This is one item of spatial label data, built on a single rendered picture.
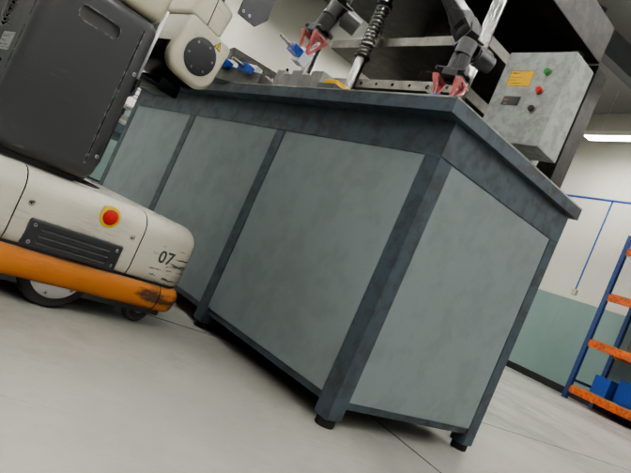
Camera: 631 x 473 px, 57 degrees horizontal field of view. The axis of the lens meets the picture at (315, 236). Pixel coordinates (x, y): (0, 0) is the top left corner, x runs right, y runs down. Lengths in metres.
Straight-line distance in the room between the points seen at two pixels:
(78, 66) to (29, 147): 0.20
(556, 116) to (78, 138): 1.75
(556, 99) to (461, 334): 1.15
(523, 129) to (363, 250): 1.20
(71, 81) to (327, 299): 0.76
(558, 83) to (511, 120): 0.22
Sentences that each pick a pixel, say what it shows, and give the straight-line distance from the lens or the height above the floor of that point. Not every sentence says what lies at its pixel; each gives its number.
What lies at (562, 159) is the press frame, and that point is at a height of 1.30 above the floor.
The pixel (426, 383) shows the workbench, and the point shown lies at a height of 0.16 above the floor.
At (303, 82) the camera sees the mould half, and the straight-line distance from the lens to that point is 1.92.
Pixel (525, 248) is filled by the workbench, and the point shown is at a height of 0.61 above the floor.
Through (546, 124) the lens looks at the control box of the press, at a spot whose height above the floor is 1.16.
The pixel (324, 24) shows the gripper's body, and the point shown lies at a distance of 2.06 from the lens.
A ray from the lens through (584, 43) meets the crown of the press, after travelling 3.19.
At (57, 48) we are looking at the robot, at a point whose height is 0.53.
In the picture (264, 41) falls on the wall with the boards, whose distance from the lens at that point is 9.74.
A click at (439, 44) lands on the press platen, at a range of 2.91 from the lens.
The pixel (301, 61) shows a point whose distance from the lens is 2.03.
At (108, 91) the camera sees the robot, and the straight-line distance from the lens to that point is 1.40.
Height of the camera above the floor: 0.35
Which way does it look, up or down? 2 degrees up
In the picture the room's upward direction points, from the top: 24 degrees clockwise
